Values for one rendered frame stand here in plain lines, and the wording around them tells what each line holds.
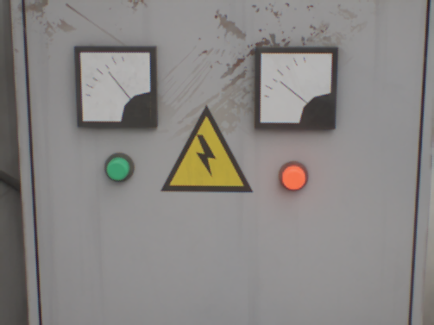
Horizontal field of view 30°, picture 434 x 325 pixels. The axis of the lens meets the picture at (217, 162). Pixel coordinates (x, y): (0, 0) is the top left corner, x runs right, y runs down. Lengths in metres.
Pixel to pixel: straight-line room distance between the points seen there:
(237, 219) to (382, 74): 0.21
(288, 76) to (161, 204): 0.19
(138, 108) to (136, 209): 0.11
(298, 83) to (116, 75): 0.18
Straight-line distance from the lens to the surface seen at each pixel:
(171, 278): 0.86
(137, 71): 0.80
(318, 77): 0.80
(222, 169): 0.82
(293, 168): 0.81
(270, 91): 0.80
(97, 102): 0.81
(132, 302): 0.88
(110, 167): 0.82
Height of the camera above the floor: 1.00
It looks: 13 degrees down
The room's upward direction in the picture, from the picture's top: straight up
